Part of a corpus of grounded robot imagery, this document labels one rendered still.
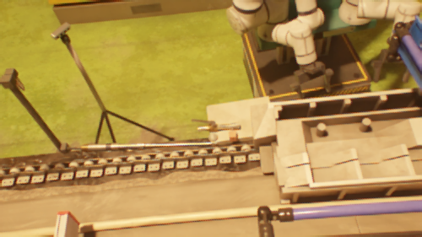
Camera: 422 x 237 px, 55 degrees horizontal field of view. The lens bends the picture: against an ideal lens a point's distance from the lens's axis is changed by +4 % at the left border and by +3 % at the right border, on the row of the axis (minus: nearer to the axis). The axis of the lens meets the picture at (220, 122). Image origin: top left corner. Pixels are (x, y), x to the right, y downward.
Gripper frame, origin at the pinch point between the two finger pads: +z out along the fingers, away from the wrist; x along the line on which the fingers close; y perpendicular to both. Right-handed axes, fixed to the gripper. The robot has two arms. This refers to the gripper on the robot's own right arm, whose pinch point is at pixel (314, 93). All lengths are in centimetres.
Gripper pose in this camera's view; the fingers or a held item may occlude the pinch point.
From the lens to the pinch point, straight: 193.2
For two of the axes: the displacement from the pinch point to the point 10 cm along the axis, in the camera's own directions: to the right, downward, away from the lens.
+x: -9.2, 3.8, -0.3
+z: 3.2, 8.1, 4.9
